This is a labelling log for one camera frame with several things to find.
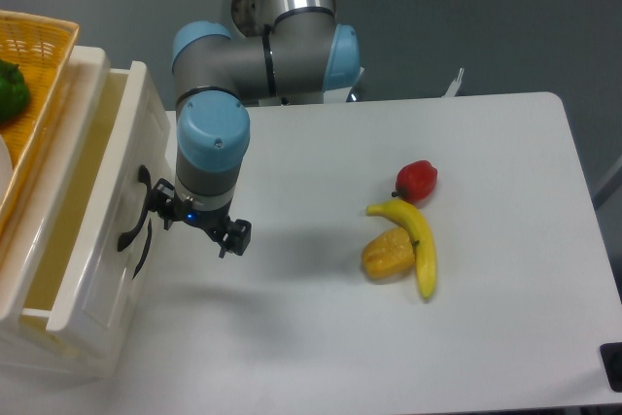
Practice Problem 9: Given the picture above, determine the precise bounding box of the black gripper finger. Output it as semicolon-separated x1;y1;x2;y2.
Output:
207;218;252;259
147;178;176;230

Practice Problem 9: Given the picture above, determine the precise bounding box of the orange wicker basket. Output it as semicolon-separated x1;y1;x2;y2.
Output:
1;11;80;230

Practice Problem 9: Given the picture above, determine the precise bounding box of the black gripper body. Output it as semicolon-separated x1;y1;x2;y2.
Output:
167;194;231;240

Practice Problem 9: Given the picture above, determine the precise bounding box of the black corner object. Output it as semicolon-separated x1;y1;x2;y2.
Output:
600;342;622;393

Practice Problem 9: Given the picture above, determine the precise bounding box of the white drawer cabinet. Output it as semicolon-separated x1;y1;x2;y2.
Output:
0;45;147;380

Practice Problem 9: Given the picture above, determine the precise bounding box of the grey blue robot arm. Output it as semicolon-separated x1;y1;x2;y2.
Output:
145;0;361;255

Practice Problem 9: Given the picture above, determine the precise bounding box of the white drawer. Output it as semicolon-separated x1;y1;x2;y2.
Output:
19;62;171;363

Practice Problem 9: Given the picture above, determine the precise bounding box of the green bell pepper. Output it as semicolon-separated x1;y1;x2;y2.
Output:
1;60;31;122

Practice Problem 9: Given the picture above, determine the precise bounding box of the white table bracket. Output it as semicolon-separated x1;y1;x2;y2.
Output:
443;67;465;98

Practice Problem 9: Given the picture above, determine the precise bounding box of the black top drawer handle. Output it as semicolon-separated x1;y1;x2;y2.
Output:
117;164;152;252

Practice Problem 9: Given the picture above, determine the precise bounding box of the yellow orange bell pepper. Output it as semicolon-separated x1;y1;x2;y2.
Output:
361;227;416;280

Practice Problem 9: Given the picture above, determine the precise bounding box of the red bell pepper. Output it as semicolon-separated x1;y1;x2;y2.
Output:
392;160;437;204

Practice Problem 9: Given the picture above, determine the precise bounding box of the yellow banana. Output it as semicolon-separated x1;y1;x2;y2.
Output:
365;199;437;300

